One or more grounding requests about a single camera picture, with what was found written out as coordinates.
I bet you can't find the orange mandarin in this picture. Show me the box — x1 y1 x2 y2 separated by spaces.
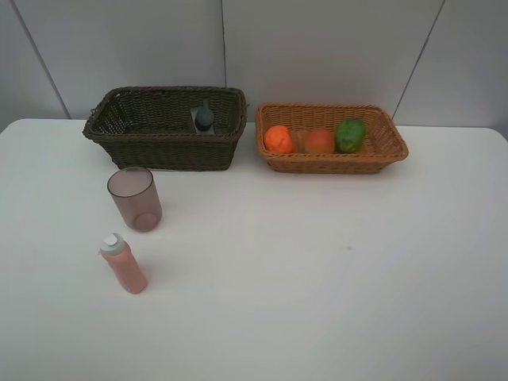
264 125 294 154

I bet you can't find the round brown bread bun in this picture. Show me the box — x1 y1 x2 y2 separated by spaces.
303 129 336 155

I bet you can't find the dark packaged bottle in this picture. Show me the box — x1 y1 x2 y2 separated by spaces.
190 99 215 136

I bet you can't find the green lime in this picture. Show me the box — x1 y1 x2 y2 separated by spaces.
335 118 366 153

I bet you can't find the translucent pink cup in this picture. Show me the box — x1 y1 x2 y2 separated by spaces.
106 167 162 233

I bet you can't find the pink bottle white cap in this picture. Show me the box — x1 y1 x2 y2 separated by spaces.
99 233 148 294

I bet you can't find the orange wicker basket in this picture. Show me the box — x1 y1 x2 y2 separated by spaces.
256 102 409 175

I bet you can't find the dark brown wicker basket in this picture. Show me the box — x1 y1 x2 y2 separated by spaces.
83 86 247 171

